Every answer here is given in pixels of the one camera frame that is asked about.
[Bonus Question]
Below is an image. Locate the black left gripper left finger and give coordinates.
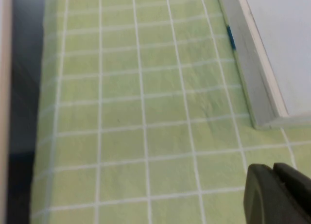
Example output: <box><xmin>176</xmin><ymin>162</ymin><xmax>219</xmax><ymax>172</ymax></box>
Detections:
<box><xmin>244</xmin><ymin>163</ymin><xmax>299</xmax><ymax>224</ymax></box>

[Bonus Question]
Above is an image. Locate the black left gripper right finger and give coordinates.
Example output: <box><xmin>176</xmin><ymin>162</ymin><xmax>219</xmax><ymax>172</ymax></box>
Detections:
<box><xmin>274</xmin><ymin>162</ymin><xmax>311</xmax><ymax>224</ymax></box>

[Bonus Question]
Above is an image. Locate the technical book with drawings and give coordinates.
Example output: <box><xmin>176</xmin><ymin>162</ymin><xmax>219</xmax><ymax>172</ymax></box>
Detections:
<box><xmin>215</xmin><ymin>0</ymin><xmax>311</xmax><ymax>131</ymax></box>

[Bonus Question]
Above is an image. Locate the green checked tablecloth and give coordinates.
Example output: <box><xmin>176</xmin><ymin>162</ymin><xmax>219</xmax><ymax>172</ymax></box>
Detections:
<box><xmin>30</xmin><ymin>0</ymin><xmax>311</xmax><ymax>224</ymax></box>

